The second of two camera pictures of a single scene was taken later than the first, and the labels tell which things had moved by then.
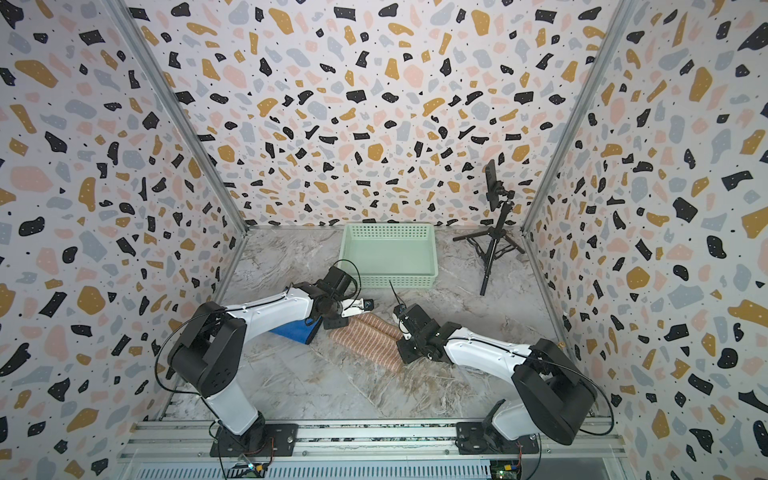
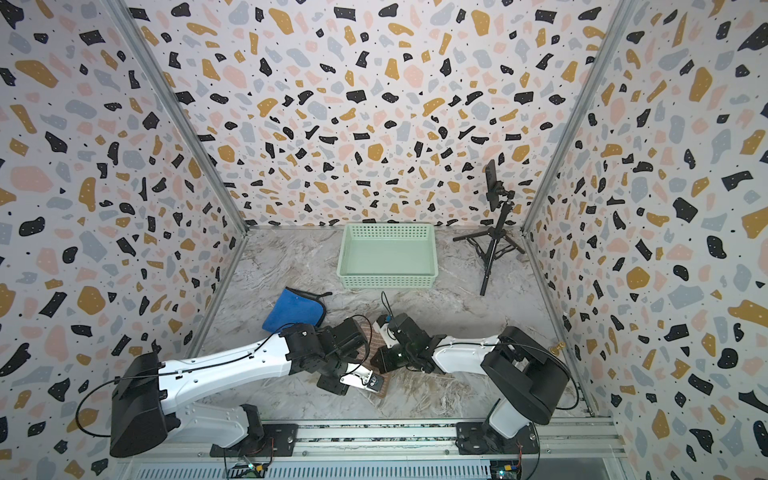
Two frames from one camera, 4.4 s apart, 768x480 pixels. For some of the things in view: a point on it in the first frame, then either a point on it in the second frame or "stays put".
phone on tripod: (494, 186) stays put
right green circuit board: (506, 469) stays put
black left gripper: (342, 322) → (337, 387)
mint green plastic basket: (390, 255) stays put
